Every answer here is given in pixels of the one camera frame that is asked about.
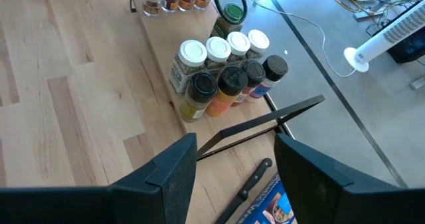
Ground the black-lid jar purple label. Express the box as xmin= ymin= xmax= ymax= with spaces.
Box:
xmin=246 ymin=54 xmax=290 ymax=103

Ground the black floor box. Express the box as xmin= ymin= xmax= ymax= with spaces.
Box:
xmin=386 ymin=27 xmax=425 ymax=64

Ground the grey metal stand base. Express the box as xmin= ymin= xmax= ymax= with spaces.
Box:
xmin=352 ymin=0 xmax=414 ymax=21

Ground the white tower fan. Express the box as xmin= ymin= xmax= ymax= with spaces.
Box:
xmin=343 ymin=0 xmax=425 ymax=74

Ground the black-handled knife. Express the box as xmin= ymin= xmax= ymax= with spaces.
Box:
xmin=214 ymin=157 xmax=274 ymax=224

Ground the green-lid herb jar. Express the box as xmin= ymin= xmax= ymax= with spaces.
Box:
xmin=211 ymin=2 xmax=247 ymax=39

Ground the black-lid jar orange label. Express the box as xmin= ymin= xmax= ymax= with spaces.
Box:
xmin=206 ymin=65 xmax=249 ymax=118

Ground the blue plastic wrap box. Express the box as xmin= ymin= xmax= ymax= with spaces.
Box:
xmin=236 ymin=173 xmax=298 ymax=224

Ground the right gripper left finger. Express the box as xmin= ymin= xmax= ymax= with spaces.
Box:
xmin=0 ymin=132 xmax=199 ymax=224

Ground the white floor cable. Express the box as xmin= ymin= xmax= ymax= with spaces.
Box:
xmin=244 ymin=0 xmax=358 ymax=79

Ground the black-lid jar red label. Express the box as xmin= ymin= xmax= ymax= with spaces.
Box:
xmin=231 ymin=60 xmax=267 ymax=107

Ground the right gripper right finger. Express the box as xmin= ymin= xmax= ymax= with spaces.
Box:
xmin=273 ymin=132 xmax=425 ymax=224

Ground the black-lid jar yellow-green label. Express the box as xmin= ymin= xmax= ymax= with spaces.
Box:
xmin=179 ymin=71 xmax=219 ymax=123

